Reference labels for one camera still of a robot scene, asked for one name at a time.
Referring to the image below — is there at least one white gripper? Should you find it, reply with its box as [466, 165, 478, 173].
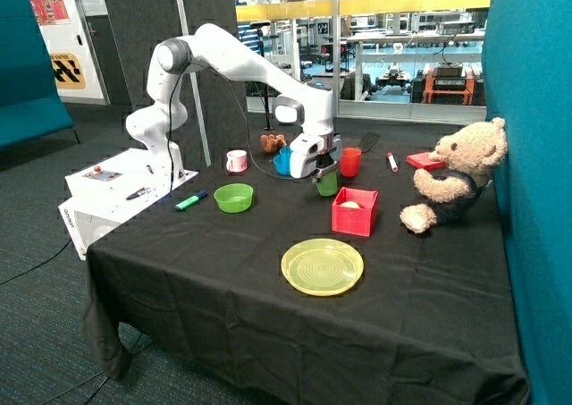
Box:
[290, 133, 343, 184]

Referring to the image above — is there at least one green plastic cup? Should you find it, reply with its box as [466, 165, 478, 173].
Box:
[315, 171, 338, 197]

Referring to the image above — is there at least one blue plastic cup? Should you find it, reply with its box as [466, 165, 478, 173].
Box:
[280, 147, 292, 165]

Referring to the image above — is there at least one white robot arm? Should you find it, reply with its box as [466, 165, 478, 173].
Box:
[126, 23, 342, 187]

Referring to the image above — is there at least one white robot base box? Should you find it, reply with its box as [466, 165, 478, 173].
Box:
[59, 148, 198, 260]

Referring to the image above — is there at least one red plastic cup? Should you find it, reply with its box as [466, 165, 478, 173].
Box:
[340, 148, 362, 177]

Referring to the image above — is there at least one blue plastic bowl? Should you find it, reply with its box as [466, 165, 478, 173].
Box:
[273, 154, 290, 176]

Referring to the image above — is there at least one white ball in box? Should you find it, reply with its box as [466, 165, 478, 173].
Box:
[341, 200, 360, 208]

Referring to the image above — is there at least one red square box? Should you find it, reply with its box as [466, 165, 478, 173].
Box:
[332, 187, 379, 237]

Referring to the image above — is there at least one small brown plush toy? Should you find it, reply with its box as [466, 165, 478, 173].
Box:
[260, 134, 288, 154]

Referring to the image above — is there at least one black spatula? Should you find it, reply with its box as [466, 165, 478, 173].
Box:
[357, 131, 380, 153]

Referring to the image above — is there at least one red white marker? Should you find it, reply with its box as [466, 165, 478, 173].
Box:
[386, 152, 399, 173]

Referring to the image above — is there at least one pink white mug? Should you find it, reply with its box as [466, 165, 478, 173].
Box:
[226, 149, 248, 173]

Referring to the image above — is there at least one green plastic bowl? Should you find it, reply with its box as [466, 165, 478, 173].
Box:
[214, 183, 254, 214]

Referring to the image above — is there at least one yellow plastic plate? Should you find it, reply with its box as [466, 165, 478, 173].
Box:
[281, 239, 364, 297]

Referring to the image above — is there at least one red flat box lid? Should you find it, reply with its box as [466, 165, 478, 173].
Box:
[406, 151, 447, 171]

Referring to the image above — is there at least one black tablecloth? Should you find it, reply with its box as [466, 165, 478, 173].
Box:
[82, 142, 531, 404]

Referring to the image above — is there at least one green blue highlighter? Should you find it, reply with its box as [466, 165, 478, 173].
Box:
[175, 190, 208, 212]

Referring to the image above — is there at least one beige teddy bear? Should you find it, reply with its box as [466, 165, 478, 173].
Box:
[400, 117, 509, 234]

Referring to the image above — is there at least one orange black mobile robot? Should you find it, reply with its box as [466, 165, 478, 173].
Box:
[422, 63, 475, 105]

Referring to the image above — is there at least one black tripod stand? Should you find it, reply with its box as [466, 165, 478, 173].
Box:
[249, 20, 274, 131]

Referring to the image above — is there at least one black pen on base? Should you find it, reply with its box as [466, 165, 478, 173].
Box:
[126, 188, 151, 201]

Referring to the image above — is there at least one yellow black sign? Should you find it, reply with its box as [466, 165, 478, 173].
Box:
[50, 53, 86, 90]

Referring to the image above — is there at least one teal sofa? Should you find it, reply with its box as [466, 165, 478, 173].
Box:
[0, 0, 74, 148]

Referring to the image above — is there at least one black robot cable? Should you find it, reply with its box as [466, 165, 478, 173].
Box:
[165, 60, 296, 196]

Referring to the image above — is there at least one teal partition wall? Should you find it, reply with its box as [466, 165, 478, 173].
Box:
[483, 0, 571, 404]

